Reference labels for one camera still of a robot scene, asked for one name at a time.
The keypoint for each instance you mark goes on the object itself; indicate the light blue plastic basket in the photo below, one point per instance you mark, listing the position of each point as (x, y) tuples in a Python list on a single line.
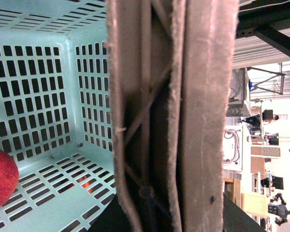
[(55, 119)]

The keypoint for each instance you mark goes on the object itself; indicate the red yellow apple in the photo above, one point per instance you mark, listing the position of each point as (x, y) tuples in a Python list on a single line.
[(9, 176)]

